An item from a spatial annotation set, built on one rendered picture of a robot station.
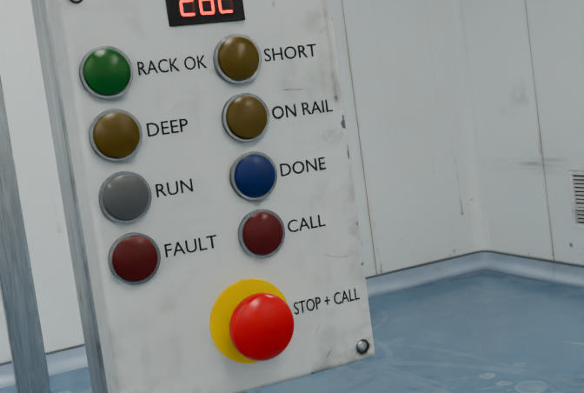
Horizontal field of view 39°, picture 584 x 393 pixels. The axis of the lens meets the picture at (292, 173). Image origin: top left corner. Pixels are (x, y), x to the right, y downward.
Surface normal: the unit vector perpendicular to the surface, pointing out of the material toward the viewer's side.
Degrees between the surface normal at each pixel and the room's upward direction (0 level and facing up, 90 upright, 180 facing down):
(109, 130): 88
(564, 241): 90
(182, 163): 90
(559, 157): 90
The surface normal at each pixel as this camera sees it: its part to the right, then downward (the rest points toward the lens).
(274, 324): 0.46, -0.03
